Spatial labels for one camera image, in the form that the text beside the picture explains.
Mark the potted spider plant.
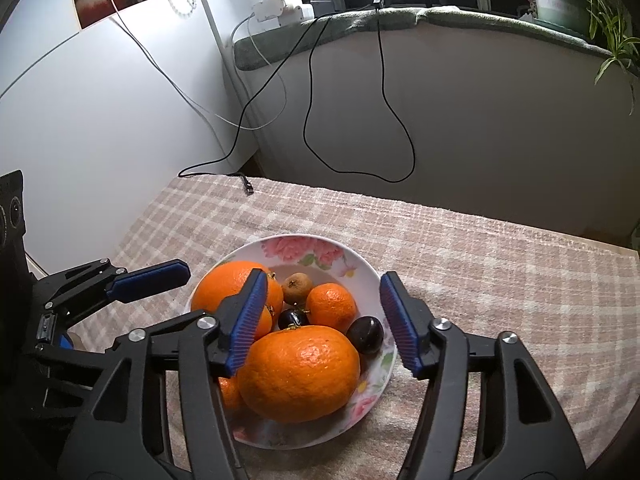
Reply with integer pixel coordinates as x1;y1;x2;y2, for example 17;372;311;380
495;0;640;96

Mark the dark purple plum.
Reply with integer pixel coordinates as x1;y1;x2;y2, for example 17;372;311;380
277;307;310;332
346;315;385;356

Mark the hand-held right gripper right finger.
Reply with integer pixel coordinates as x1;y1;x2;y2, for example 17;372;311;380
379;271;588;480

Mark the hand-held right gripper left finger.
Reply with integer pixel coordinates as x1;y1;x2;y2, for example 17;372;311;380
57;268;269;480

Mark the grey windowsill mat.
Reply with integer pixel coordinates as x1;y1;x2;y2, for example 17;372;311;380
233;6;640;73

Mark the plain small mandarin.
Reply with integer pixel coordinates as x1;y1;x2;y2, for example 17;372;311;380
305;283;357;333

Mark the large rough-skinned orange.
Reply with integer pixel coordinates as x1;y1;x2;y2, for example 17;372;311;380
236;325;361;424

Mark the tiny orange kumquat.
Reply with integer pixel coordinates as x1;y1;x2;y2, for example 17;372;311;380
217;375;246;412

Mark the large smooth round orange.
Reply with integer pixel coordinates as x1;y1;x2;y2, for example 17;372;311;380
191;261;285;341

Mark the brown kiwi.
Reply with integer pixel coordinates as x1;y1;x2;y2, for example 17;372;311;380
281;272;315;306

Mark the floral white plate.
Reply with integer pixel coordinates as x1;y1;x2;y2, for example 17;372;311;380
184;234;398;450

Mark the white cable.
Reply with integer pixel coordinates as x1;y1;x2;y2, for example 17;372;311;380
97;0;288;131

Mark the white flat adapter box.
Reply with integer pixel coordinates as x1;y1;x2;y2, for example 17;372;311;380
280;2;317;23

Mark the black cable with plug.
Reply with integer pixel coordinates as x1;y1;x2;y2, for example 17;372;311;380
177;12;333;196

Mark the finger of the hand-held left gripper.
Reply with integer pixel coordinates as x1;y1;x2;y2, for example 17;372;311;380
30;258;191;322
32;342;118;407

